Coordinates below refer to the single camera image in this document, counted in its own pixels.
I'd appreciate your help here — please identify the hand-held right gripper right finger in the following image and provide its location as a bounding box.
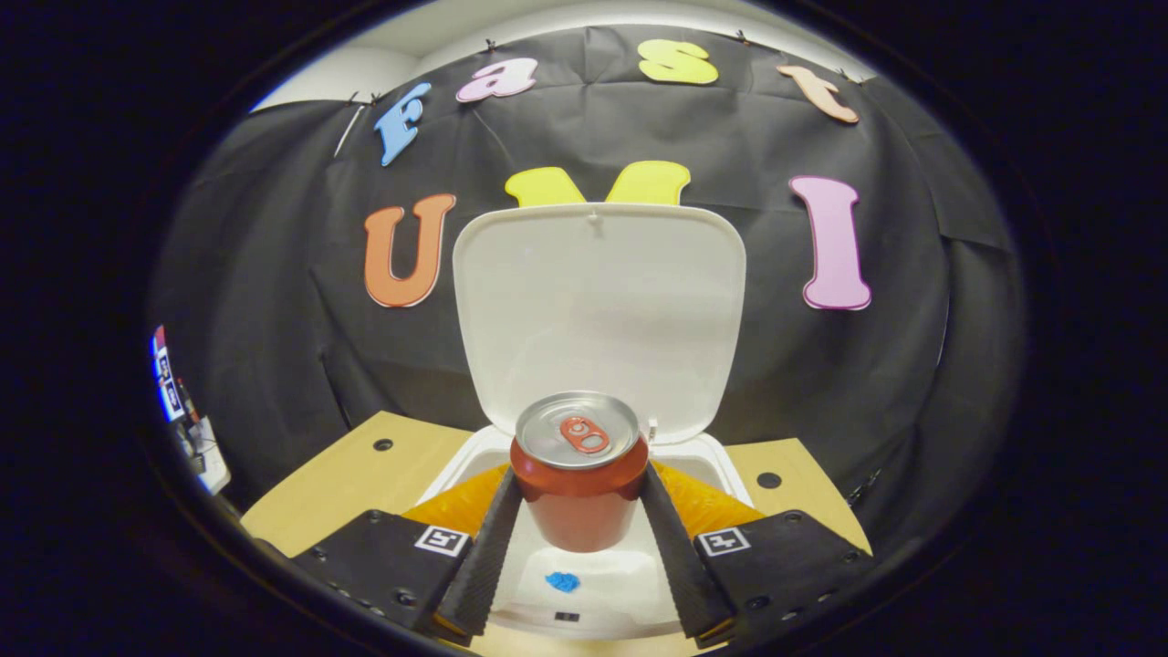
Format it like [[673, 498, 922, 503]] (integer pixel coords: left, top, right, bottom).
[[639, 459, 877, 649]]

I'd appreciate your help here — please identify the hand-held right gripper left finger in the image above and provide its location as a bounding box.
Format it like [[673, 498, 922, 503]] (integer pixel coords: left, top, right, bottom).
[[290, 462, 526, 640]]

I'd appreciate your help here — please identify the red pop can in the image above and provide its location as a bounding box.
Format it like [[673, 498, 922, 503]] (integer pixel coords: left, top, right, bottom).
[[509, 391, 651, 554]]

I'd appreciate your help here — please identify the white desktop garbage bin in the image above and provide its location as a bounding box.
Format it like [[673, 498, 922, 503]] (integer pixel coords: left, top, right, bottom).
[[415, 203, 754, 640]]

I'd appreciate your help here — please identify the white side table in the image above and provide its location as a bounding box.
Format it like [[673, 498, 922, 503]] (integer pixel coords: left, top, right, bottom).
[[178, 415, 231, 496]]

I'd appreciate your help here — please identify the black backdrop cloth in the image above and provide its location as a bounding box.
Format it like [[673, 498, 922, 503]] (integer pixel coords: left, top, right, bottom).
[[151, 26, 1027, 548]]

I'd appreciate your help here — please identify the computer monitor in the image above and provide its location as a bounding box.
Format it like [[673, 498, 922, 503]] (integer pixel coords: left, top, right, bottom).
[[151, 326, 188, 422]]

